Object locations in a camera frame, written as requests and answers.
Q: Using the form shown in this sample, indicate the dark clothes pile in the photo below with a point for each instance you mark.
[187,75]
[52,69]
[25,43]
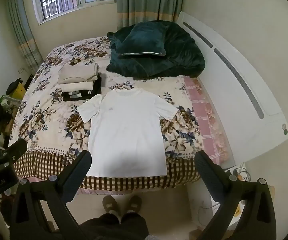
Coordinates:
[2,115]

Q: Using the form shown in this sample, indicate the beige folded garment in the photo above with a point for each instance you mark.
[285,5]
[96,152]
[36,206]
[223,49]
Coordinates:
[77,72]
[77,87]

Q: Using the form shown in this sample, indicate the pink checked bed sheet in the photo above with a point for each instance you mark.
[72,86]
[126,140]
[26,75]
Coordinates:
[203,110]

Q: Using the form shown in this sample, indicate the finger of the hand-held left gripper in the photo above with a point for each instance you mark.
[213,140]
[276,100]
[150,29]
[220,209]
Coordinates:
[16,148]

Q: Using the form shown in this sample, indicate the white headboard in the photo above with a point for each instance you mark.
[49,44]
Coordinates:
[258,80]

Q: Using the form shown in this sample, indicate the yellow bag with black cap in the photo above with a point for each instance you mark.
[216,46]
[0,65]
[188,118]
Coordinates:
[18,91]

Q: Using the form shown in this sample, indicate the dark green garment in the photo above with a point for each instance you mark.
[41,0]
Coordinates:
[181,55]

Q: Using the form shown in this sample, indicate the floral bed blanket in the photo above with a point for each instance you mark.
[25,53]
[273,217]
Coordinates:
[46,120]

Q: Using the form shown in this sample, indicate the person's legs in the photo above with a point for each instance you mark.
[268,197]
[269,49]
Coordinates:
[114,227]

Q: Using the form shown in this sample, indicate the black folded garment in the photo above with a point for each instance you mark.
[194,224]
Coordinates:
[96,87]

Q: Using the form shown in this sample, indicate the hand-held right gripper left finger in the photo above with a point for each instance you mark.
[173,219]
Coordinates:
[80,170]

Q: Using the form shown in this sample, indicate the brown slipper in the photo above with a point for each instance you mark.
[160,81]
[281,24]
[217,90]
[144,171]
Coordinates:
[111,204]
[134,203]

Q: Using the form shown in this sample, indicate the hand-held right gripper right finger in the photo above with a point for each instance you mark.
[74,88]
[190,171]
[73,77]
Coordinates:
[205,170]

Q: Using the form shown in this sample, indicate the white t-shirt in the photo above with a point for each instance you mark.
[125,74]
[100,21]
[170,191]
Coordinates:
[126,130]

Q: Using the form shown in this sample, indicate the grey-green curtain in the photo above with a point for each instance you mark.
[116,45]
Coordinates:
[149,2]
[24,35]

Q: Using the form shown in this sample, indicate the dark green pillow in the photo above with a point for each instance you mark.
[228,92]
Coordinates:
[141,40]

